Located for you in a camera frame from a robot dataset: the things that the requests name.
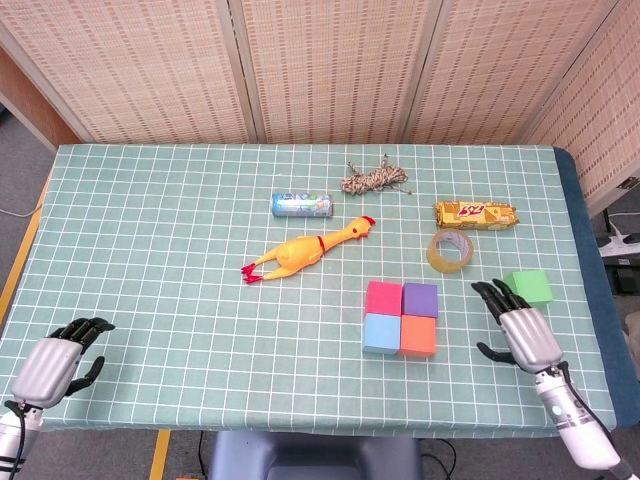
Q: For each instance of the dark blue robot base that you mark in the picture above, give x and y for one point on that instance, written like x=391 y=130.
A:
x=310 y=457

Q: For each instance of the purple foam cube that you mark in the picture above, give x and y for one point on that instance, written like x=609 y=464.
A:
x=420 y=300

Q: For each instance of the yellow snack package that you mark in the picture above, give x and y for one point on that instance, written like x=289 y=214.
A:
x=475 y=215

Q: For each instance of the light blue foam cube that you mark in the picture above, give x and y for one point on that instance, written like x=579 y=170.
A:
x=380 y=334

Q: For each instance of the woven bamboo screen panel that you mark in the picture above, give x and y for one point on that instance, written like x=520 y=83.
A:
x=125 y=65
x=610 y=115
x=335 y=65
x=500 y=65

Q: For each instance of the green foam cube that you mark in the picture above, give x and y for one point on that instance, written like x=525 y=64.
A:
x=532 y=287

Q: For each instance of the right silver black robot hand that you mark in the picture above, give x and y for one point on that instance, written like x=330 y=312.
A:
x=530 y=340

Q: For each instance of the white power strip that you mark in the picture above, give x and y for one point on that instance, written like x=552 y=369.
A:
x=620 y=245

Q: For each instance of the dark blue table edge padding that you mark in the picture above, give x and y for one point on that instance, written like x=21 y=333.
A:
x=592 y=240

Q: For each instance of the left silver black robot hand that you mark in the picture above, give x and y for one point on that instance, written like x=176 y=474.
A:
x=45 y=365

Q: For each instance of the blue drink can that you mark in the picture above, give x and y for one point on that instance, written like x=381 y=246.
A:
x=302 y=205

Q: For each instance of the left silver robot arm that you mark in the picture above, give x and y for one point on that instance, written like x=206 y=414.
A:
x=10 y=440

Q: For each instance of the yellow rubber chicken toy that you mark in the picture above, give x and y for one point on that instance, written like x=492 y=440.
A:
x=297 y=252

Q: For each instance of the orange foam cube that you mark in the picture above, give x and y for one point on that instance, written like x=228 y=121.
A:
x=417 y=336

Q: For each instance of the yellow floor tape strip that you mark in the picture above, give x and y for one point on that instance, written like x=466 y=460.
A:
x=17 y=265
x=160 y=455

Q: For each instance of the clear packing tape roll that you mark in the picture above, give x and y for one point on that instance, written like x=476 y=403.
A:
x=442 y=262

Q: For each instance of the pink foam cube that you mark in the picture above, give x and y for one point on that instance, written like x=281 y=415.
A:
x=382 y=297

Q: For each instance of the black box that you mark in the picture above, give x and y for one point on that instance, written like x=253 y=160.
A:
x=620 y=277

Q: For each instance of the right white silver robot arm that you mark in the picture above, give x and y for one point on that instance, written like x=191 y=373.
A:
x=580 y=430

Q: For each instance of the green checkered tablecloth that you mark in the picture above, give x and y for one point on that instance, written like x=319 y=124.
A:
x=175 y=300

